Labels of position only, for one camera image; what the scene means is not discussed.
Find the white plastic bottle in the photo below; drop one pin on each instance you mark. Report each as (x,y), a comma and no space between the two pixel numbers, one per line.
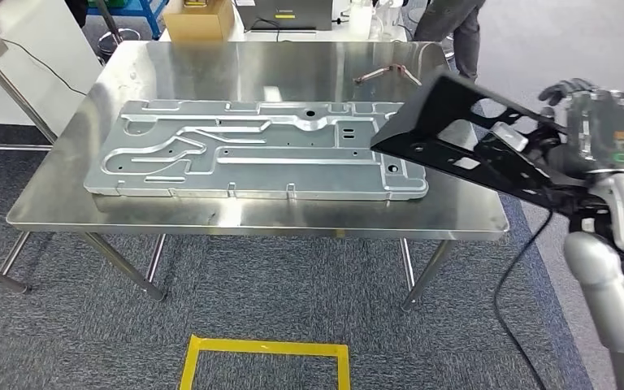
(359,21)

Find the blue metal cart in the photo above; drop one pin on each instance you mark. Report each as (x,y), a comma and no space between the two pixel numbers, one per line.
(156,16)

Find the yellow floor tape square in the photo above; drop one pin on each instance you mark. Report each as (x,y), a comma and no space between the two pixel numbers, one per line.
(269,346)

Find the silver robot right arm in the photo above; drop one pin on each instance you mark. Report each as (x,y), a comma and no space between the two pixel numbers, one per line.
(613,301)

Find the white desk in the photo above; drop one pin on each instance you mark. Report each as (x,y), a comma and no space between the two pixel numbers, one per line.
(317,36)

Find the grey laptop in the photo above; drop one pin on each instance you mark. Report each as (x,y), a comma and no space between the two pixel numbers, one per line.
(285,13)

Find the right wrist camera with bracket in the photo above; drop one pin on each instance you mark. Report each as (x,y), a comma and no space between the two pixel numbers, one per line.
(508,137)

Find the brown cardboard box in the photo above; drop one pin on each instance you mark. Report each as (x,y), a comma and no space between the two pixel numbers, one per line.
(199,24)

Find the grey stamped metal plate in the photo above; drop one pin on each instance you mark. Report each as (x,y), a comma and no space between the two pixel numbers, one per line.
(263,177)

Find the chrome stanchion base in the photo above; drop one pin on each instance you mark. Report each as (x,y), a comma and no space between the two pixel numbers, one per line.
(121,48)

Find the small rusty metal bracket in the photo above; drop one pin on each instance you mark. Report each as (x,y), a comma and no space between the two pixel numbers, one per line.
(393,70)

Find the black plastic plate part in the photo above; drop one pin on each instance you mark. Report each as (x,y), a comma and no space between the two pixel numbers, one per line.
(414,129)

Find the chrome stanchion pole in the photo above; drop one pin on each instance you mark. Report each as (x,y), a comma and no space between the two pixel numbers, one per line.
(108,21)

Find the person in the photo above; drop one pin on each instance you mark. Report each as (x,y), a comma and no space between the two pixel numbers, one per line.
(452,21)

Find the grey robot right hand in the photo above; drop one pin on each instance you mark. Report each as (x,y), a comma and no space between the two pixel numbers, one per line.
(608,129)

